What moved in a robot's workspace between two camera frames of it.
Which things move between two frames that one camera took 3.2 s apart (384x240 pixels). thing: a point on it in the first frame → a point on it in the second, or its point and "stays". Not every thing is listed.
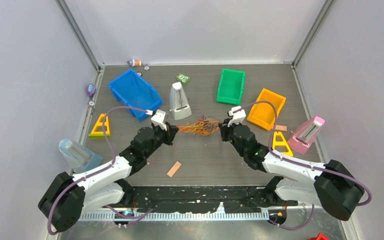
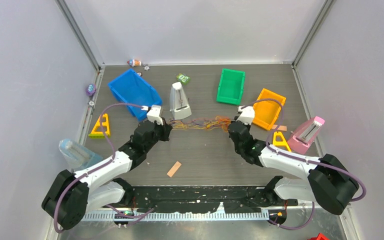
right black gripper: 225,129 → 249,126
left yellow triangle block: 98,134 stays
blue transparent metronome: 79,158 stays
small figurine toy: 133,63 stays
